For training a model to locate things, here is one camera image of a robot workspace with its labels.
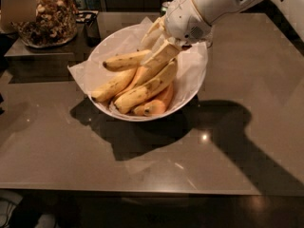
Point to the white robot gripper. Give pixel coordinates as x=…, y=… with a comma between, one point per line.
x=183, y=20

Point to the long yellow banana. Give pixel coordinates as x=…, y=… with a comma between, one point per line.
x=125, y=61

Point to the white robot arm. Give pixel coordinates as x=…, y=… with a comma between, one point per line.
x=214, y=10

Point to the white bowl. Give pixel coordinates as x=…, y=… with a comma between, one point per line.
x=186, y=89

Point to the left spotted yellow banana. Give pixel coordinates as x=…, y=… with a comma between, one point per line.
x=112, y=87

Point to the orange ripe banana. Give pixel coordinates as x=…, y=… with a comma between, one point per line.
x=160, y=103

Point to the large front yellow banana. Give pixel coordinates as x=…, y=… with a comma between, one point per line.
x=148, y=90

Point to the small bottom banana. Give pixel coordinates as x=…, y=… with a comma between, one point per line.
x=139, y=110

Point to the white paper liner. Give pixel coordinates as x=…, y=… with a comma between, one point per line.
x=193, y=67

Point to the green soda can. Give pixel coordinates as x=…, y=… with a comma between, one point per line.
x=164, y=7

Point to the clear plastic water bottle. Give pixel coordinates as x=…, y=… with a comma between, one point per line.
x=209, y=40

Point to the black small container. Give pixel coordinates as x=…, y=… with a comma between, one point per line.
x=91, y=30

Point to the glass jar of nuts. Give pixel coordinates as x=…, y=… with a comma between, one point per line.
x=54, y=24

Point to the dark metal stand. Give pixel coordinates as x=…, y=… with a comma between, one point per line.
x=28, y=65

